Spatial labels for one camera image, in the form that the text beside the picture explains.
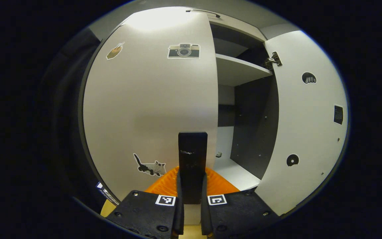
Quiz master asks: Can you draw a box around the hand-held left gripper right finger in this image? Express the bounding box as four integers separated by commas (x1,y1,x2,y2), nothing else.
201,166,279,238

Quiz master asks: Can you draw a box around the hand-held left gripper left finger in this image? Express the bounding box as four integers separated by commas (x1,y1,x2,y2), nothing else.
106,166,185,239

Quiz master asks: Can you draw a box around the black door handle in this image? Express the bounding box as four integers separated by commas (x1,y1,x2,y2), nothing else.
178,132,208,204

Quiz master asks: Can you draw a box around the white cabinet door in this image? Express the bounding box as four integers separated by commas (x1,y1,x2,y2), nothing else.
83,12,219,201
254,31,349,216

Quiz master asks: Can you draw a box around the white cabinet shelf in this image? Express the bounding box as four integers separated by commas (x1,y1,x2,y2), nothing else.
213,126,261,191
216,53,273,87

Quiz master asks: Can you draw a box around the white double-door shoe cabinet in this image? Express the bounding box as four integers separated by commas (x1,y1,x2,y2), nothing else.
121,7,279,193

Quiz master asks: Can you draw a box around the metal door hinge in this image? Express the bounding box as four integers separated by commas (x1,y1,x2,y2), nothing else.
264,51,283,68

